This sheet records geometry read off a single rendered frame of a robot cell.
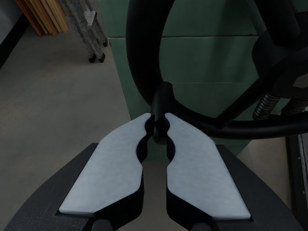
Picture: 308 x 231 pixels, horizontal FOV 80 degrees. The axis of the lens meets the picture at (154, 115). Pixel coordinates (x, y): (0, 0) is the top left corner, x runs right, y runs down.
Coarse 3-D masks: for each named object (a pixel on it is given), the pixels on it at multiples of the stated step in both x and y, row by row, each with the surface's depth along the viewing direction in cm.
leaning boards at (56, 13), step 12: (24, 0) 136; (36, 0) 134; (48, 0) 136; (24, 12) 139; (36, 12) 146; (48, 12) 145; (60, 12) 150; (72, 12) 169; (36, 24) 150; (48, 24) 148; (60, 24) 151
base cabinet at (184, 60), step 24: (120, 48) 37; (168, 48) 36; (192, 48) 36; (216, 48) 36; (240, 48) 36; (120, 72) 42; (168, 72) 42; (192, 72) 41; (216, 72) 41; (240, 72) 41; (192, 96) 48; (216, 96) 48; (240, 120) 57; (240, 144) 73
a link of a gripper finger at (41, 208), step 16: (96, 144) 10; (80, 160) 8; (64, 176) 8; (48, 192) 7; (64, 192) 7; (32, 208) 6; (48, 208) 6; (16, 224) 6; (32, 224) 6; (48, 224) 6; (64, 224) 6; (80, 224) 6
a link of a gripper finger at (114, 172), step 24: (144, 120) 12; (120, 144) 9; (144, 144) 10; (96, 168) 8; (120, 168) 8; (72, 192) 7; (96, 192) 7; (120, 192) 7; (96, 216) 6; (120, 216) 7
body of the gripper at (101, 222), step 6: (96, 222) 6; (102, 222) 6; (108, 222) 6; (96, 228) 6; (102, 228) 6; (108, 228) 6; (192, 228) 6; (198, 228) 6; (204, 228) 6; (210, 228) 6
